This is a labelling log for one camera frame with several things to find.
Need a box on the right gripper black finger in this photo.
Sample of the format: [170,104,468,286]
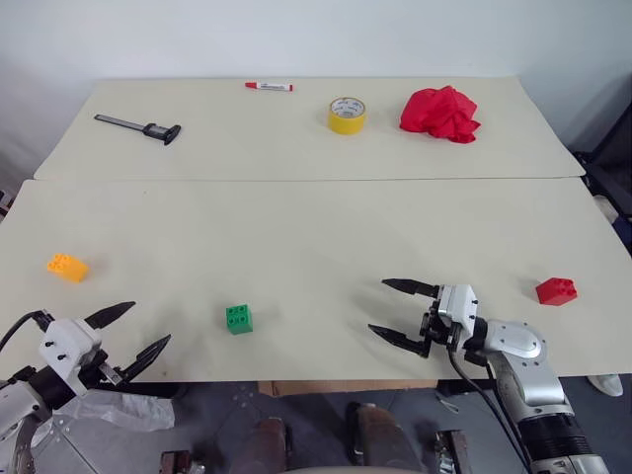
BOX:
[366,323,430,358]
[381,278,440,299]

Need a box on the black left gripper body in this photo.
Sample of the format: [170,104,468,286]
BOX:
[73,348,130,396]

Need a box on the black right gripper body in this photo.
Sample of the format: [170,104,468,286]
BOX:
[419,285,469,351]

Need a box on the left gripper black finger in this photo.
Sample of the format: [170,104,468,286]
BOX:
[85,301,136,332]
[115,334,173,383]

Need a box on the clear crumpled plastic bag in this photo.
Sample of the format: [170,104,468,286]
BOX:
[48,388,177,434]

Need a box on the orange toy brick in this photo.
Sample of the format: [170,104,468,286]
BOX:
[46,253,91,284]

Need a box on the brown cardboard piece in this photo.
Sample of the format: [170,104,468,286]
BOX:
[257,379,438,398]

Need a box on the green toy brick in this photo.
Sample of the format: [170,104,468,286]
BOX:
[225,303,255,336]

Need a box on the red toy brick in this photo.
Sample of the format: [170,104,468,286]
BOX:
[535,276,579,306]

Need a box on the crumpled red cloth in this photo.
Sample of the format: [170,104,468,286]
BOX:
[399,85,482,145]

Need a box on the yellow tape roll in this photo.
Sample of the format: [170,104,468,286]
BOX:
[328,97,367,136]

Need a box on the white rounded object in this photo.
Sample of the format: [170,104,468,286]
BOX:
[586,373,624,397]

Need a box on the black digital caliper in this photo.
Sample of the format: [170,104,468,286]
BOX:
[94,114,183,146]

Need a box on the black equipment pile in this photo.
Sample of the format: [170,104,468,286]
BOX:
[571,78,632,224]

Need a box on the red and white marker pen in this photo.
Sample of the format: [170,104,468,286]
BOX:
[243,80,296,94]

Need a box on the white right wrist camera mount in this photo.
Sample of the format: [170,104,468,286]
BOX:
[435,283,481,331]

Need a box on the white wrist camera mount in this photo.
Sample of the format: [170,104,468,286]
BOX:
[39,318,106,397]
[435,283,481,331]

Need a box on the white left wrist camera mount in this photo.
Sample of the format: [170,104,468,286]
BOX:
[39,318,106,397]

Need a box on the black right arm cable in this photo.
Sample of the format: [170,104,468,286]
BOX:
[446,340,535,474]

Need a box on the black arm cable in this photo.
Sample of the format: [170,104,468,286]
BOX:
[0,309,53,353]
[446,340,535,474]

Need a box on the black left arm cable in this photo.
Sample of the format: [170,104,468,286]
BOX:
[0,309,53,353]

